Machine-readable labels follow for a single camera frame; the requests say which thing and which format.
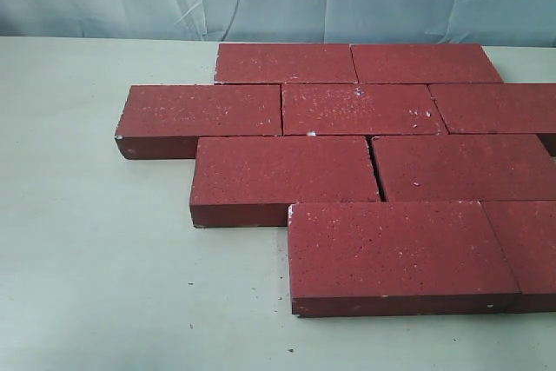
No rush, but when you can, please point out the red brick front right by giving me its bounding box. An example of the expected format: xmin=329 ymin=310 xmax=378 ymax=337
xmin=482 ymin=201 xmax=555 ymax=314

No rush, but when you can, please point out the red brick back right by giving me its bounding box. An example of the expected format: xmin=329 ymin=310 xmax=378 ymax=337
xmin=351 ymin=43 xmax=503 ymax=84

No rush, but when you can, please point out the red brick back left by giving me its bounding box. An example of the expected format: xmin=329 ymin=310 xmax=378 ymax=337
xmin=214 ymin=43 xmax=358 ymax=84

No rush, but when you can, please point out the red brick moved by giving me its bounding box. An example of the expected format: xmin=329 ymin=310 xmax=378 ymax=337
xmin=281 ymin=84 xmax=447 ymax=136
xmin=189 ymin=136 xmax=381 ymax=228

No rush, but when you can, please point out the red brick middle right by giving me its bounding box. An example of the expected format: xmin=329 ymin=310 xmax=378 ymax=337
xmin=428 ymin=83 xmax=556 ymax=156

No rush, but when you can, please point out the red brick third row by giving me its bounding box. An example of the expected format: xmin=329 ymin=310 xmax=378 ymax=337
xmin=371 ymin=134 xmax=555 ymax=202

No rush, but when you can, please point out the red brick front left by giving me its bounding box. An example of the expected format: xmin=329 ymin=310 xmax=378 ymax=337
xmin=288 ymin=201 xmax=520 ymax=317

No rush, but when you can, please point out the red brick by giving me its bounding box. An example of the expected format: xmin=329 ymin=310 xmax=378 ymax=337
xmin=428 ymin=83 xmax=556 ymax=156
xmin=288 ymin=201 xmax=520 ymax=317
xmin=482 ymin=201 xmax=555 ymax=314
xmin=115 ymin=84 xmax=282 ymax=160
xmin=214 ymin=43 xmax=358 ymax=84
xmin=351 ymin=43 xmax=503 ymax=84

